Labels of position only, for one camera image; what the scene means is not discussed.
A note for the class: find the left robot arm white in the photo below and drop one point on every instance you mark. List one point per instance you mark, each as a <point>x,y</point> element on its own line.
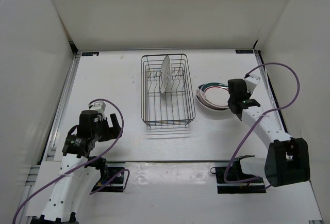
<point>79,171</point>

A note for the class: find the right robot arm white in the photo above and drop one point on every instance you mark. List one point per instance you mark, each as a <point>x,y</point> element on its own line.
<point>287,160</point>

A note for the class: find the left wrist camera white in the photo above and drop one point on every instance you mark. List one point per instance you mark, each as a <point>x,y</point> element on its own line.
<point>98,106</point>

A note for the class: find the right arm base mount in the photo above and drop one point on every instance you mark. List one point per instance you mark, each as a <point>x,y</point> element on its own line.
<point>236,181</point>

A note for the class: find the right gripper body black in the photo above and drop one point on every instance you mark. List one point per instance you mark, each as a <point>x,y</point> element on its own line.
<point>249,94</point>

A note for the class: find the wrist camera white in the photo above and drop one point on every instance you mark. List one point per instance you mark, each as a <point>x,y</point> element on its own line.
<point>251,81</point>
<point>98,106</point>

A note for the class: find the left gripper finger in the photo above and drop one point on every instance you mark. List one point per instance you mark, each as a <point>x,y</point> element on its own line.
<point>114,122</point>
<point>116,133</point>

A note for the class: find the white plate in rack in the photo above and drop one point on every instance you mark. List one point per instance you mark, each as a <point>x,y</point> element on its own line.
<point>165,74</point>

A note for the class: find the green red rimmed plate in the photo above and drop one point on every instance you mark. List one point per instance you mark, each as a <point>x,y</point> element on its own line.
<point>201,96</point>

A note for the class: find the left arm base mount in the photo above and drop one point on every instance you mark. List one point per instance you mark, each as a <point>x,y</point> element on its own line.
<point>115,181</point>

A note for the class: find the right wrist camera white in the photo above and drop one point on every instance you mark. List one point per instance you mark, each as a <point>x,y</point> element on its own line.
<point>251,81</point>

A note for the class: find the wire dish rack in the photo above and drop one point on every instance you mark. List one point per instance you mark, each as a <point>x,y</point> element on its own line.
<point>176,106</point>

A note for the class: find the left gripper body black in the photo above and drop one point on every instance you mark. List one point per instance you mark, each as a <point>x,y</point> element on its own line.
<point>102,132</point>

